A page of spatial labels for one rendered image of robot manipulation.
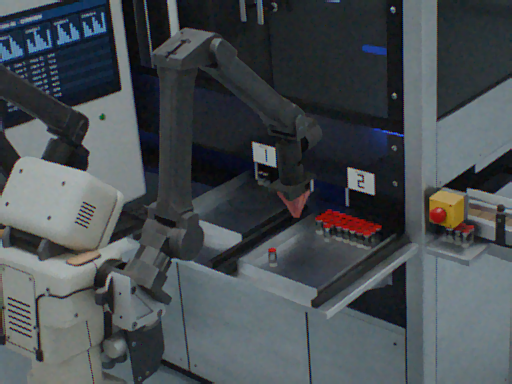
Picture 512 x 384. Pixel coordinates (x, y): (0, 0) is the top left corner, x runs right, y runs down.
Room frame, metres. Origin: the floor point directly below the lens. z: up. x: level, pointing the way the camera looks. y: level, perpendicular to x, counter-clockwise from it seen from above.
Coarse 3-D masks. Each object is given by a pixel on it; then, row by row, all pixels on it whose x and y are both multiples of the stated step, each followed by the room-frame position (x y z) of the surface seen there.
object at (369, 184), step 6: (348, 168) 2.51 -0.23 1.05; (348, 174) 2.51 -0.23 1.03; (354, 174) 2.50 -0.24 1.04; (366, 174) 2.47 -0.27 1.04; (372, 174) 2.46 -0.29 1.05; (348, 180) 2.51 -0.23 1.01; (354, 180) 2.50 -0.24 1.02; (366, 180) 2.47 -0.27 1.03; (372, 180) 2.46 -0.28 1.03; (348, 186) 2.51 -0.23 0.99; (354, 186) 2.50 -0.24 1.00; (366, 186) 2.47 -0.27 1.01; (372, 186) 2.46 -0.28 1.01; (366, 192) 2.47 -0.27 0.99; (372, 192) 2.46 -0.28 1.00
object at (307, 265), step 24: (312, 216) 2.52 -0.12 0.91; (288, 240) 2.44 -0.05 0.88; (312, 240) 2.43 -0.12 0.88; (336, 240) 2.42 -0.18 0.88; (240, 264) 2.29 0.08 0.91; (264, 264) 2.32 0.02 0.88; (288, 264) 2.31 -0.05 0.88; (312, 264) 2.30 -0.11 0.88; (336, 264) 2.29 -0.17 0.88; (360, 264) 2.25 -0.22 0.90; (288, 288) 2.18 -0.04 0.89; (312, 288) 2.13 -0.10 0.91
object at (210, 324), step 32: (128, 256) 3.17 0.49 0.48; (192, 288) 2.96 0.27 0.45; (224, 288) 2.86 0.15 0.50; (448, 288) 2.46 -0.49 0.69; (480, 288) 2.59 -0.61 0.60; (192, 320) 2.97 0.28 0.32; (224, 320) 2.87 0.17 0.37; (256, 320) 2.77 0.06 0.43; (288, 320) 2.68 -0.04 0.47; (320, 320) 2.60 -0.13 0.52; (352, 320) 2.52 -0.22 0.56; (384, 320) 2.45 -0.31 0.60; (448, 320) 2.46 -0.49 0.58; (480, 320) 2.59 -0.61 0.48; (192, 352) 2.99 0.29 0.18; (224, 352) 2.88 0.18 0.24; (256, 352) 2.78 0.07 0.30; (288, 352) 2.69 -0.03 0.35; (320, 352) 2.60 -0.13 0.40; (352, 352) 2.52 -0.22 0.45; (384, 352) 2.45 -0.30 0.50; (448, 352) 2.46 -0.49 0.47; (480, 352) 2.59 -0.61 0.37
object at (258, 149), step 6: (252, 144) 2.74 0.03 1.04; (258, 144) 2.73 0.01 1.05; (258, 150) 2.73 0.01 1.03; (264, 150) 2.71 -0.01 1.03; (270, 150) 2.70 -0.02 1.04; (258, 156) 2.73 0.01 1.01; (264, 156) 2.71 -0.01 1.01; (270, 156) 2.70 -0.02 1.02; (258, 162) 2.73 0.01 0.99; (264, 162) 2.71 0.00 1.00; (270, 162) 2.70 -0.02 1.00
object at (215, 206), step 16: (240, 176) 2.82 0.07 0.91; (208, 192) 2.71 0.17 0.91; (224, 192) 2.76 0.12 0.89; (240, 192) 2.77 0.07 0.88; (256, 192) 2.76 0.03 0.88; (272, 192) 2.75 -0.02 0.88; (208, 208) 2.67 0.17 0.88; (224, 208) 2.67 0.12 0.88; (240, 208) 2.66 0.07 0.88; (256, 208) 2.65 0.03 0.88; (272, 208) 2.64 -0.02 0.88; (208, 224) 2.52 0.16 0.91; (224, 224) 2.56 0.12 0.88; (240, 224) 2.56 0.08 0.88; (256, 224) 2.49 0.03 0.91; (240, 240) 2.44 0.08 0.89
